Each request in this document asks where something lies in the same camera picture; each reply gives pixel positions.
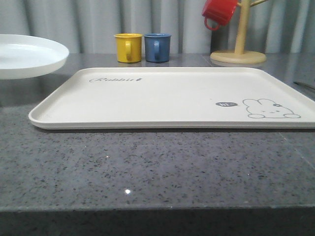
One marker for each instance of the yellow mug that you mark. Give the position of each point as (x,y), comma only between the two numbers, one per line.
(129,47)

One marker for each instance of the white round plate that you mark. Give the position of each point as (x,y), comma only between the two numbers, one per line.
(24,56)

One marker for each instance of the silver metal spoon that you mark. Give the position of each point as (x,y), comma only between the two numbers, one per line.
(305,86)

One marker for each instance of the cream rabbit serving tray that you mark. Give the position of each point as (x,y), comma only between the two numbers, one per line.
(173,97)

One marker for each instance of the red mug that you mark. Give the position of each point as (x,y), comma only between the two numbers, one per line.
(219,11)

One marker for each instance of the blue mug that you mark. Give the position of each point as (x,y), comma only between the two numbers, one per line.
(157,47)

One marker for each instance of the wooden mug tree stand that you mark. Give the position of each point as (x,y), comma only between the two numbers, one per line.
(239,55)

